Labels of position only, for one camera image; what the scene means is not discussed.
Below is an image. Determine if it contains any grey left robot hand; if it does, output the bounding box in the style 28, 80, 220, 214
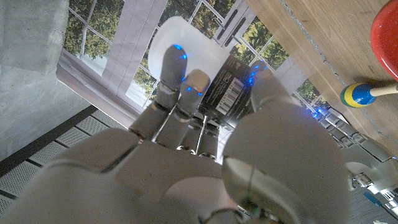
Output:
310, 105, 394, 162

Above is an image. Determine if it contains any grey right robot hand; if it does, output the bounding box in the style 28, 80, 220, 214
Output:
0, 45, 352, 224

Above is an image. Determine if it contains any white oil cruet black pump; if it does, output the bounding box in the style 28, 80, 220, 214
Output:
147, 16, 271, 130

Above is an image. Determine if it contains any colourful striped wooden maraca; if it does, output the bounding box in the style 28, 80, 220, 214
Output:
340, 82, 398, 109

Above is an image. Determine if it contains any red bowl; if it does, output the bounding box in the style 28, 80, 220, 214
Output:
369, 0, 398, 82

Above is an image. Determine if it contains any printed window backdrop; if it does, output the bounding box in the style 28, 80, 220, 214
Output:
55, 0, 343, 131

